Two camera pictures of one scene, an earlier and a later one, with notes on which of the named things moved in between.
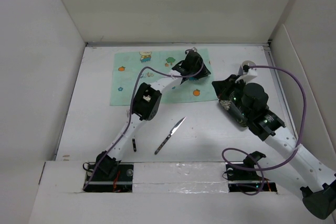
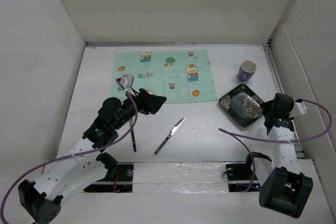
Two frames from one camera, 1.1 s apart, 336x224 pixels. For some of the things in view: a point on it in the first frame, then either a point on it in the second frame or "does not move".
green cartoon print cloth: [130, 68] does not move
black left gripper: [203, 73] to [148, 103]
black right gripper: [222, 87] to [266, 106]
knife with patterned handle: [175, 128] does not move
